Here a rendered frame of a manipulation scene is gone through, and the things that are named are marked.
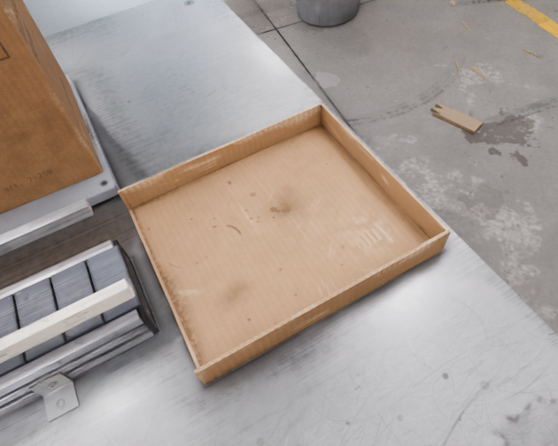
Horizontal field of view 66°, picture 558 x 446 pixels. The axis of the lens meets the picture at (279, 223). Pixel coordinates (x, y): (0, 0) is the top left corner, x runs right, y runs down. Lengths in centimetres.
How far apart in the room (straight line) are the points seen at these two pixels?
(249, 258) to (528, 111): 176
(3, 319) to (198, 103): 41
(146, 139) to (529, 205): 139
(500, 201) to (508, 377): 129
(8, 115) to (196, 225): 24
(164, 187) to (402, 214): 31
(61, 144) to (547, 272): 142
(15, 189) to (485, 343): 57
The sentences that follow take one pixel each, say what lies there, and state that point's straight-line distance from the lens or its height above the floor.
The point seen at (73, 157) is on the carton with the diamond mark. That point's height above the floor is 89.
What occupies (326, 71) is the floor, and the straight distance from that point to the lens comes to 220.
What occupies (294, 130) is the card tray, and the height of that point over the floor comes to 84.
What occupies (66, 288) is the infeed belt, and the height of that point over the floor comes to 88.
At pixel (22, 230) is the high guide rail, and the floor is 96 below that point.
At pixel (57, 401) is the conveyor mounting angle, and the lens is 51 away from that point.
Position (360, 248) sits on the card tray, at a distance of 51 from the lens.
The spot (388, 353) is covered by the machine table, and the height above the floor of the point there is 83.
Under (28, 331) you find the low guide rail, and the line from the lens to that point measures 45.
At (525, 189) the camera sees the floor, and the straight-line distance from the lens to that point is 180.
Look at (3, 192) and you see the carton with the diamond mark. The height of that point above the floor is 88.
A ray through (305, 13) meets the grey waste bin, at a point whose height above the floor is 6.
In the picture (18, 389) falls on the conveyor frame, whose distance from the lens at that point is 50.
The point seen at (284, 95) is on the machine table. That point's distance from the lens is 71.
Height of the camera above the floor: 126
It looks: 54 degrees down
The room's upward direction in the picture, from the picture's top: 8 degrees counter-clockwise
